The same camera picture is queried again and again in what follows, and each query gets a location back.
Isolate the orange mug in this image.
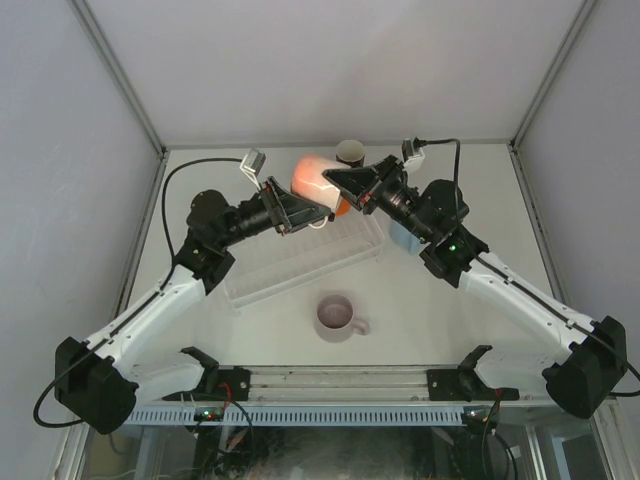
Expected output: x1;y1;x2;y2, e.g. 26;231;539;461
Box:
335;198;351;217

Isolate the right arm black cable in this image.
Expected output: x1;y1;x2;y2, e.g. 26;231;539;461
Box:
419;138;640;399

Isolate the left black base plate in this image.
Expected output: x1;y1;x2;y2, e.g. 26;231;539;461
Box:
196;366;251;401

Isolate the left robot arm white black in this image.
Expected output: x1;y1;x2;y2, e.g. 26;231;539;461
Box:
53;178;332;434

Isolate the black mug cream inside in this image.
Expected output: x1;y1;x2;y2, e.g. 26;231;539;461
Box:
335;140;366;168

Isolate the blue slotted cable duct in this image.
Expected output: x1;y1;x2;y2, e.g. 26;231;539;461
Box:
125;405;466;427

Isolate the light blue mug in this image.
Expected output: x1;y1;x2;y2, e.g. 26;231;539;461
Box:
389;221;426;255

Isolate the white wire dish rack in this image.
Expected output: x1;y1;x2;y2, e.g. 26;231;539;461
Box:
224;210;384;310

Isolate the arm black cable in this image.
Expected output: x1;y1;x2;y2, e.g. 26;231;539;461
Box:
32;158;246;430
419;138;640;399

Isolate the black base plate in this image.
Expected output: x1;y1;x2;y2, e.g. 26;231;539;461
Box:
426;368;474;401
196;366;251;401

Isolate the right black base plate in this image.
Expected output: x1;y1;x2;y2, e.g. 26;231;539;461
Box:
426;368;474;401

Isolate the lilac mug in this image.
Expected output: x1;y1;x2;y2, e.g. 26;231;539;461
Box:
314;294;371;343

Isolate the pink mug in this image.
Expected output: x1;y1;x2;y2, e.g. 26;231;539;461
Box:
291;154;345;214

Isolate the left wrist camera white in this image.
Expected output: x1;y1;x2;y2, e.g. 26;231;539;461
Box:
239;149;266;190

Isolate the aluminium front frame rail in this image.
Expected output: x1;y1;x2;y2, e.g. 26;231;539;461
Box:
129;363;551;407

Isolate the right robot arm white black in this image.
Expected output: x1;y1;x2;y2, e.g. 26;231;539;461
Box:
323;156;630;419

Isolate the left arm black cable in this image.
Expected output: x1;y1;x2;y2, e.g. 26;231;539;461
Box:
32;158;246;430

